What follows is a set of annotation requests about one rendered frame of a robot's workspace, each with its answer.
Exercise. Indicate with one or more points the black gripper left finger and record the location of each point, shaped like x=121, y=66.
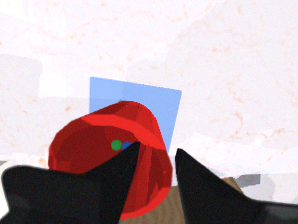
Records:
x=98, y=196

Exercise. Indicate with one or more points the blue marble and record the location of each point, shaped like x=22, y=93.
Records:
x=125, y=145

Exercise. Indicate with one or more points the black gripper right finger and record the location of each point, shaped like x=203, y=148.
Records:
x=207, y=199

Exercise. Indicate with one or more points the green marble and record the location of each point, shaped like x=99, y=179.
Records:
x=116, y=145

